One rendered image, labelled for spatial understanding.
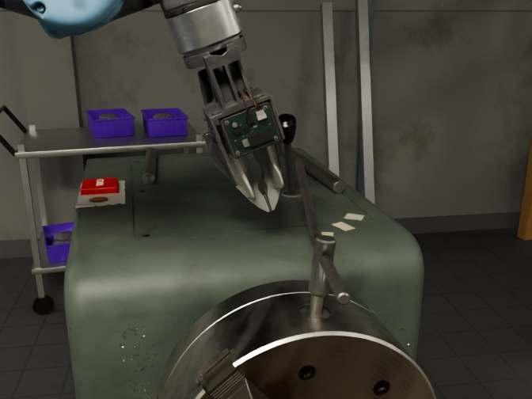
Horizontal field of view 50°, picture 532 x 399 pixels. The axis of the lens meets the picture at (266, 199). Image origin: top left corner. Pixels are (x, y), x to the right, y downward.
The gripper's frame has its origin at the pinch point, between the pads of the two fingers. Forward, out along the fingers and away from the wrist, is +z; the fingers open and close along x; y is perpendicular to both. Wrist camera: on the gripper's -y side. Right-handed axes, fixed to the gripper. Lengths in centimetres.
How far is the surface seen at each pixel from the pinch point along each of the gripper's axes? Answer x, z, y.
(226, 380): -12.1, 9.1, 18.3
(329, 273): 1.2, 2.0, 19.1
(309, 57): 91, 37, -293
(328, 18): 103, 16, -272
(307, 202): 4.5, 1.5, 2.4
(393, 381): 4.2, 18.0, 18.5
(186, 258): -12.1, 3.5, -0.4
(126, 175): -18.7, 0.6, -39.5
